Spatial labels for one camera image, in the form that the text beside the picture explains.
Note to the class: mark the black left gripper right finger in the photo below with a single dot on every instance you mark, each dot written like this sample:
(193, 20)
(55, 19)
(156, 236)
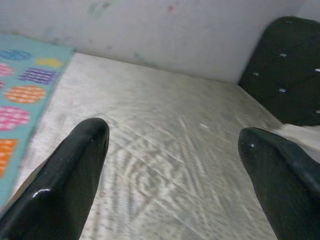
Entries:
(287, 195)

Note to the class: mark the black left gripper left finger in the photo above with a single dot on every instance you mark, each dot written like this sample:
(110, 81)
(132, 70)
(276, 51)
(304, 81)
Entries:
(55, 195)

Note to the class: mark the dark tufted studded headboard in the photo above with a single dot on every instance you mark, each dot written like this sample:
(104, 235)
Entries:
(282, 75)

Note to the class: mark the teal blanket with colourful patches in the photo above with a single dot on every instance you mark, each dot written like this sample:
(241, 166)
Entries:
(30, 75)

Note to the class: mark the white quilted mattress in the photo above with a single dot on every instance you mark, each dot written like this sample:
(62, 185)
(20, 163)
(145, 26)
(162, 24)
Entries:
(162, 125)

